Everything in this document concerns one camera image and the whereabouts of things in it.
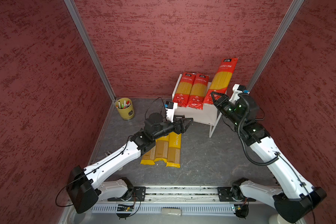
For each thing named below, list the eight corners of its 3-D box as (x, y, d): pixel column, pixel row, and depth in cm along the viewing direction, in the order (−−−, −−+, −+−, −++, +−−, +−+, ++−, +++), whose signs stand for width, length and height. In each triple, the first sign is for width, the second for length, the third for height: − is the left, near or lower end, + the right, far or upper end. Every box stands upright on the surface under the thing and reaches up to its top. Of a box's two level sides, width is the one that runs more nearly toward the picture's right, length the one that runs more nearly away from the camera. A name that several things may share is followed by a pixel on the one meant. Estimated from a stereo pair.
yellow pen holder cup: (119, 120, 106) (113, 109, 96) (122, 108, 113) (117, 97, 103) (133, 120, 106) (129, 109, 96) (136, 109, 113) (133, 97, 103)
